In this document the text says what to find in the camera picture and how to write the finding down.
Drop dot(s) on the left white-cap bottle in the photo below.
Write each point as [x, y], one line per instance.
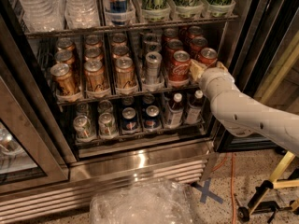
[174, 111]

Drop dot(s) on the gold can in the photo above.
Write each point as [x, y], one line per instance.
[64, 56]
[125, 72]
[119, 51]
[63, 76]
[96, 76]
[92, 54]

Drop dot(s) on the left blue pepsi can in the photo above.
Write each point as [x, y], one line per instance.
[129, 120]

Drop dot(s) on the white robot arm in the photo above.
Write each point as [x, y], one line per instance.
[240, 114]

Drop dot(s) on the front left gold can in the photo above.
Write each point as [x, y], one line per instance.
[63, 76]

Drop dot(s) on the coke can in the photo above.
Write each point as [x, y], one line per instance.
[170, 48]
[169, 34]
[207, 56]
[179, 66]
[196, 45]
[193, 32]

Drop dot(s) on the clear water bottle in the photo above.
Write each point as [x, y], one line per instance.
[81, 14]
[43, 15]

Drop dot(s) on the blue pepsi can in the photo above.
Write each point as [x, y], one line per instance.
[152, 117]
[129, 120]

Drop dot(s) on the right white-cap bottle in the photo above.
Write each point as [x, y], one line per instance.
[194, 107]

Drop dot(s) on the right clear water bottle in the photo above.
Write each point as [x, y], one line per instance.
[81, 14]

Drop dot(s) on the blue tape cross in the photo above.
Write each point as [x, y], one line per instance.
[206, 192]

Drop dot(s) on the white-cap bottle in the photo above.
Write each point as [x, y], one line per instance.
[174, 111]
[194, 107]

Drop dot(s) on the front silver slim can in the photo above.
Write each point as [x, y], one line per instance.
[153, 67]

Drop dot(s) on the left glass fridge door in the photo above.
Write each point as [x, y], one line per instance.
[29, 157]

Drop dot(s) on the green-white can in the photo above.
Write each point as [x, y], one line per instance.
[82, 126]
[107, 125]

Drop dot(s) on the front left green-white can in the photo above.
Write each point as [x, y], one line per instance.
[82, 126]

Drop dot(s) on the front right gold can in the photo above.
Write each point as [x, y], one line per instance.
[125, 72]

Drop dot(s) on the front right green-white can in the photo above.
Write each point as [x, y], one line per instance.
[107, 125]

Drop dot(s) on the clear plastic wrap bundle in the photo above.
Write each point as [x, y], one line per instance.
[157, 202]

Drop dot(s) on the right blue pepsi can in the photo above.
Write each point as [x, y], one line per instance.
[152, 117]

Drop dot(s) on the upper wire shelf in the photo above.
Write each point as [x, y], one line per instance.
[129, 27]

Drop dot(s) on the wire shelf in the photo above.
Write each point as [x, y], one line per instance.
[129, 27]
[115, 93]

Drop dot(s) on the front middle gold can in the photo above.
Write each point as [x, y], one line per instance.
[96, 76]

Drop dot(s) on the yellow black cart frame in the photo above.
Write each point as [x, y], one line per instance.
[257, 204]

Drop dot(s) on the middle wire shelf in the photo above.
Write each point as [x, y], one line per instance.
[115, 93]

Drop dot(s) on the left clear water bottle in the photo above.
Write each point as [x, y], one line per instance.
[43, 15]

